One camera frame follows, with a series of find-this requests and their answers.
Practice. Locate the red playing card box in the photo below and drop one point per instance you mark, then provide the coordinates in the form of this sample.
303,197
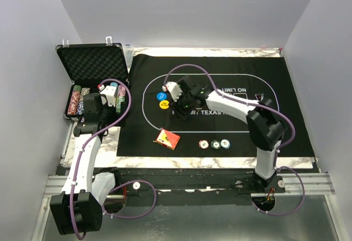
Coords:
167,139

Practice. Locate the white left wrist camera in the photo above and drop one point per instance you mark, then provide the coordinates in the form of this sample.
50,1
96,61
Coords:
108,95

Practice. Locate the green white poker chip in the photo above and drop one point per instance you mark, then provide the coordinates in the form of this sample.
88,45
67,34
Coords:
215,144

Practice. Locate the light blue chip stack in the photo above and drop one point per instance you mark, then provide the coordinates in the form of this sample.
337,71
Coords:
114,84

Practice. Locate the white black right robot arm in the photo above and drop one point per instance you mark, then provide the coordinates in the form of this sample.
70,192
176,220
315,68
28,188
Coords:
265,129

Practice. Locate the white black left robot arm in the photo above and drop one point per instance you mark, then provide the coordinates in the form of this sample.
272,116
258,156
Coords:
78,208

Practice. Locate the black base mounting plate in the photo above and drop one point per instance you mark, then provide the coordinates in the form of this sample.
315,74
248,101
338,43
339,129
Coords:
177,178

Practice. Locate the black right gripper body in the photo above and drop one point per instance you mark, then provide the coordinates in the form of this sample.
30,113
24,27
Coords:
183,105

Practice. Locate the yellow big blind button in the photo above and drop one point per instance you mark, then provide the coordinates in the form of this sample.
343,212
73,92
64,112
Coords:
164,104

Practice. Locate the pink green chip stack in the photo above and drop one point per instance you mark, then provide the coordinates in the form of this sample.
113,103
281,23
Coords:
121,93

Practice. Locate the aluminium extrusion rail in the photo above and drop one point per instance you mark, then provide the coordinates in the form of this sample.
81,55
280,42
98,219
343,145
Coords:
288,184

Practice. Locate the blue white poker chip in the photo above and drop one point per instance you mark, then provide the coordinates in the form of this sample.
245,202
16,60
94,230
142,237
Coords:
225,143

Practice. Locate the blue white chip stack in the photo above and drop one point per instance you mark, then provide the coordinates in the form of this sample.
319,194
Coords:
80,107

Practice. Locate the black aluminium chip case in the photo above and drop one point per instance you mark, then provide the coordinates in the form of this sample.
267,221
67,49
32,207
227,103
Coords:
88,64

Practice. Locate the black poker table mat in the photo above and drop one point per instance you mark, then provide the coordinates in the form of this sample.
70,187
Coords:
258,79

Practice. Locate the red white poker chip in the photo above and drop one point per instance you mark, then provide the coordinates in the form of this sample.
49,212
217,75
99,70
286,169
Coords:
203,144

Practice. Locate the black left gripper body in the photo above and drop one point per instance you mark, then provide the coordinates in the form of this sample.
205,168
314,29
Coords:
109,114

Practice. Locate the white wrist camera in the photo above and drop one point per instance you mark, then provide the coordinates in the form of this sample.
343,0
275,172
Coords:
174,90
108,95

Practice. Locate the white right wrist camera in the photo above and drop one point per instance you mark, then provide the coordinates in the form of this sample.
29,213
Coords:
174,90

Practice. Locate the blue small blind button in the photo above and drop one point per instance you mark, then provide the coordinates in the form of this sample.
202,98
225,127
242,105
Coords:
161,96

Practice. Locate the red white chip stack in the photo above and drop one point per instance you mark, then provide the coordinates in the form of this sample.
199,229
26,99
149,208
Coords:
73,104

